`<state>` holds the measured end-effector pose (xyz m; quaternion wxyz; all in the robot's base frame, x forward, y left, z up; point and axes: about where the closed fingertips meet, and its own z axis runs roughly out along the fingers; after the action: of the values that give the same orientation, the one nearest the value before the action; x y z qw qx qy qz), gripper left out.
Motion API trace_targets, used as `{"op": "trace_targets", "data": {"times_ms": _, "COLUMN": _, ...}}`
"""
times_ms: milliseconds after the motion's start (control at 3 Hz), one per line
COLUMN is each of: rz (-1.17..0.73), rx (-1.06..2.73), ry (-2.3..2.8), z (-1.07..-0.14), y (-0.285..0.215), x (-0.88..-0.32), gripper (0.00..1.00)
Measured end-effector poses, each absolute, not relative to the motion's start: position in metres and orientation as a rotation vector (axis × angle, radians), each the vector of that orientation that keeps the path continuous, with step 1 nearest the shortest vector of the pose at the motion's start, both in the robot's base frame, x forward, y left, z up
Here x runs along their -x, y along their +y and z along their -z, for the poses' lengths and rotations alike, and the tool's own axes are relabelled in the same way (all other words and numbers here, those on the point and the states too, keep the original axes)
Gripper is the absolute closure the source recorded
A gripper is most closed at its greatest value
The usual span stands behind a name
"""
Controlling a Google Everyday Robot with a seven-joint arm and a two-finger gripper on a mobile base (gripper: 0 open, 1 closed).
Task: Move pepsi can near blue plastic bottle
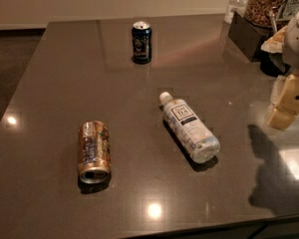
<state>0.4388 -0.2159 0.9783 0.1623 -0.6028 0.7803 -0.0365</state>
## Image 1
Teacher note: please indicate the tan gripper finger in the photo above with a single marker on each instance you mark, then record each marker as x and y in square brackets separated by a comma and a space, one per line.
[277, 89]
[285, 111]

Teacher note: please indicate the blue pepsi can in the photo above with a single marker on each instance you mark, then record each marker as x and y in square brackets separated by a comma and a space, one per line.
[141, 35]

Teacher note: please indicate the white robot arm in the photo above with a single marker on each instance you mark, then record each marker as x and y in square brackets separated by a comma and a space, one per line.
[290, 51]

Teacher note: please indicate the clear plastic tea bottle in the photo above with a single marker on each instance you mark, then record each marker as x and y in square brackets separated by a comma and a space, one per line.
[198, 141]

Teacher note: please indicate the clear water bottle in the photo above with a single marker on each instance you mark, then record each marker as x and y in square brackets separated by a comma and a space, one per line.
[232, 7]

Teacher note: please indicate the orange crushed soda can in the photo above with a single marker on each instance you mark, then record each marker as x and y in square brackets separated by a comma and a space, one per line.
[94, 160]

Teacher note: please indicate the dark brown box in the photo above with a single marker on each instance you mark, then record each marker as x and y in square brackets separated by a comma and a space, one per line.
[248, 38]

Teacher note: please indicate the small sign card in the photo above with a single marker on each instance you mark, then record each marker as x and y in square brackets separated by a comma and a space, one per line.
[287, 10]

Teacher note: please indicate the glass jar of nuts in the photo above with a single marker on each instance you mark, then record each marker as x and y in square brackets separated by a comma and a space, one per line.
[257, 12]

